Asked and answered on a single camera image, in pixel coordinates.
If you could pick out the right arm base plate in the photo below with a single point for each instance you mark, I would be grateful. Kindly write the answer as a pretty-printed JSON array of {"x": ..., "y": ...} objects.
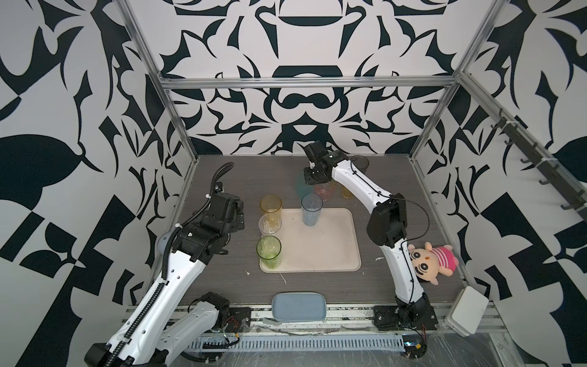
[{"x": 388, "y": 318}]

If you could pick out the cartoon face plush toy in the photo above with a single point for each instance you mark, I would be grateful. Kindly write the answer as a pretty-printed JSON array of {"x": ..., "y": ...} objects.
[{"x": 429, "y": 262}]

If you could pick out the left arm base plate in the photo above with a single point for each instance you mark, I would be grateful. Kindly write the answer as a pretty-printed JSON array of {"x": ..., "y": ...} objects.
[{"x": 233, "y": 320}]

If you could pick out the amber plastic cup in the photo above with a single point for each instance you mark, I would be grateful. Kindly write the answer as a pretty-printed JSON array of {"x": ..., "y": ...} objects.
[{"x": 271, "y": 206}]

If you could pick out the white slotted cable duct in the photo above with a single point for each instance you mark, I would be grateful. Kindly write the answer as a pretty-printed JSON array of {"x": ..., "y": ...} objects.
[{"x": 306, "y": 343}]

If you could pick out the black wall hook rack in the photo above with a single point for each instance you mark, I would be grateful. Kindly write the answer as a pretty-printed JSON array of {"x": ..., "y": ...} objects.
[{"x": 536, "y": 156}]

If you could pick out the blue clear plastic cup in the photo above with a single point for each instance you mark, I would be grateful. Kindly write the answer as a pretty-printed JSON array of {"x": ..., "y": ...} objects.
[{"x": 311, "y": 205}]

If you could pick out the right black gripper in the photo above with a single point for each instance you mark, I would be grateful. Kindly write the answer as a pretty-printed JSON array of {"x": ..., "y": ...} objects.
[{"x": 308, "y": 177}]

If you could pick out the beige plastic tray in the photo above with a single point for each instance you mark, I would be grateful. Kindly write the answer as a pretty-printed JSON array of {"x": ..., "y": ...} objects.
[{"x": 329, "y": 246}]

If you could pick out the blue grey oval dish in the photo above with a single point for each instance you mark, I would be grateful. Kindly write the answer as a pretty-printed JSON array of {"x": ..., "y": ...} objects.
[{"x": 297, "y": 307}]

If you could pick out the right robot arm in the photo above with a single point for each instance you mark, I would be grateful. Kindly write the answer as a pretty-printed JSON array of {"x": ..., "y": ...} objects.
[{"x": 387, "y": 225}]

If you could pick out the teal frosted plastic cup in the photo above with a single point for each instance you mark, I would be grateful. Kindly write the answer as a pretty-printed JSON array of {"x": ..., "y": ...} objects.
[{"x": 301, "y": 187}]

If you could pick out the pink plastic cup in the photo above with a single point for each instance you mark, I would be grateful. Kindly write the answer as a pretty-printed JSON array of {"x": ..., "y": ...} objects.
[{"x": 325, "y": 190}]

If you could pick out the grey smoked plastic cup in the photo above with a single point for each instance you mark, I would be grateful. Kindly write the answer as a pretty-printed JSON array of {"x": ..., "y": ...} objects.
[{"x": 360, "y": 162}]

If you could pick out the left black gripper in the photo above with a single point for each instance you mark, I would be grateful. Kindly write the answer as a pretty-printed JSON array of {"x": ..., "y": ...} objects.
[{"x": 239, "y": 221}]

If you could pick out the yellow plastic cup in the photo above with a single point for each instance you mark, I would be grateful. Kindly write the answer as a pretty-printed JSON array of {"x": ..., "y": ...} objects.
[{"x": 346, "y": 193}]

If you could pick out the tall green plastic cup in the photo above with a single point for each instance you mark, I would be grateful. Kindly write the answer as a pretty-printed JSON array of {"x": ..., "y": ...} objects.
[{"x": 268, "y": 250}]

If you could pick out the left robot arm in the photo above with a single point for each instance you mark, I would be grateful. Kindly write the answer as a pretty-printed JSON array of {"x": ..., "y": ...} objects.
[{"x": 148, "y": 338}]

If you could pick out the white rectangular box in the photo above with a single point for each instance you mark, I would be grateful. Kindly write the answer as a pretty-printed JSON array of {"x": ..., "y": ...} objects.
[{"x": 466, "y": 312}]

